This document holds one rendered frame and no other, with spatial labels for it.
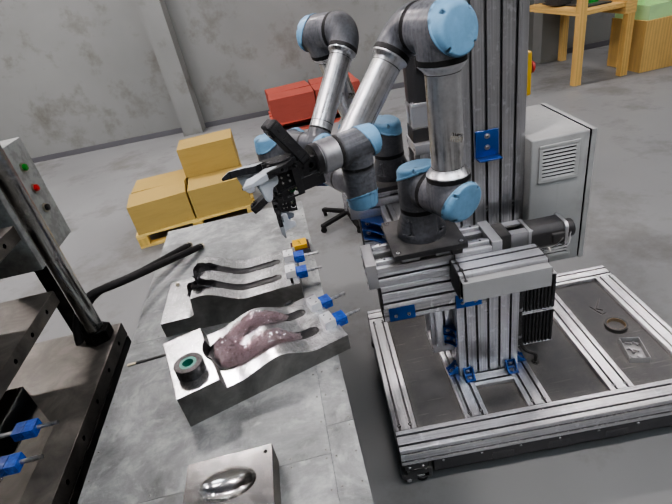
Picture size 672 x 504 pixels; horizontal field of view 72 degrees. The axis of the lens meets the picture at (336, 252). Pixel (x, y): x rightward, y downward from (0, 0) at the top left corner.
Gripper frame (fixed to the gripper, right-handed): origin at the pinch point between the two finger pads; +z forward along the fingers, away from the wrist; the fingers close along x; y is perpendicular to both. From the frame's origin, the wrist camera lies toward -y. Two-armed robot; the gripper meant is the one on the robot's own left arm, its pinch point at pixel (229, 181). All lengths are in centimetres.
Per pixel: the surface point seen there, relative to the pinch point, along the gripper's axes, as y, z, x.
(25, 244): 16, 53, 91
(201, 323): 56, 13, 59
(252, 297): 51, -5, 51
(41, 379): 57, 67, 76
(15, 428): 50, 67, 38
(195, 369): 49, 21, 22
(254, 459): 60, 18, -7
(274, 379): 61, 3, 18
